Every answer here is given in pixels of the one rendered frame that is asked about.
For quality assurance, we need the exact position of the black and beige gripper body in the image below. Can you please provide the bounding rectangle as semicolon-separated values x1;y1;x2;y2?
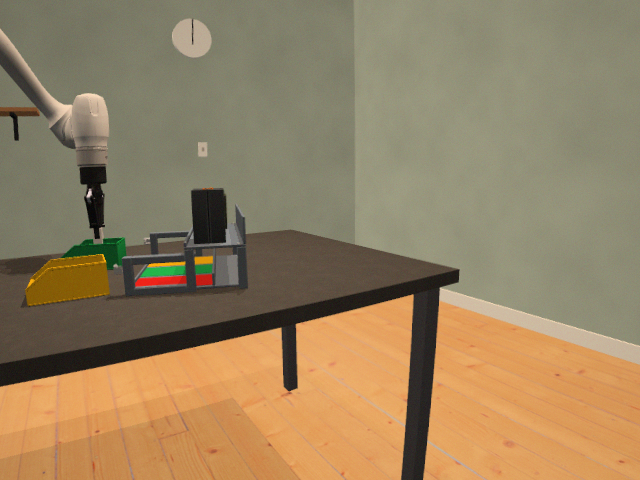
79;166;107;202

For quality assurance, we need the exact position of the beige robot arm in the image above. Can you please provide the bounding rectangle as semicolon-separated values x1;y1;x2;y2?
0;29;109;167

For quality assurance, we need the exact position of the yellow bin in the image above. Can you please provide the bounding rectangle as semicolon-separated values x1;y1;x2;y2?
25;254;110;306

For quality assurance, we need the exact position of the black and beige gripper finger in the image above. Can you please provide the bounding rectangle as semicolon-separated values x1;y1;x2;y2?
99;190;105;239
84;189;103;244

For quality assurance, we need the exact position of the green bin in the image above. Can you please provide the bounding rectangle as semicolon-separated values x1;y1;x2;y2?
61;237;127;270

